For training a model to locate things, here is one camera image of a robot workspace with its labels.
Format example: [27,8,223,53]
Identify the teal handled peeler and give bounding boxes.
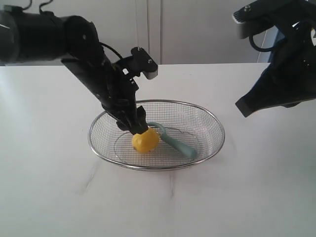
[147,122,198,159]

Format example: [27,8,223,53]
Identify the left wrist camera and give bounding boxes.
[131,47,158,80]

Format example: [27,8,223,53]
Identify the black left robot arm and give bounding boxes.
[0,5,148,134]

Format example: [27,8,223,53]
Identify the oval metal mesh basket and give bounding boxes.
[88,99,225,171]

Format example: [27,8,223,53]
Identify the yellow lemon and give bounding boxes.
[131,127,160,153]

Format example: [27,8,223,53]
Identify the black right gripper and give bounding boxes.
[235,9,316,118]

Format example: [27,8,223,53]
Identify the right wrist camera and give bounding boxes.
[232,0,316,40]

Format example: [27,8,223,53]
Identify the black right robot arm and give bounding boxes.
[236,14,316,117]

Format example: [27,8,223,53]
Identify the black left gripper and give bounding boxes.
[98,56,148,135]

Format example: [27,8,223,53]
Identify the black right camera cable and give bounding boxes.
[247,29,288,53]

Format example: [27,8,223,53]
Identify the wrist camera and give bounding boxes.
[131,47,158,80]
[232,0,316,40]

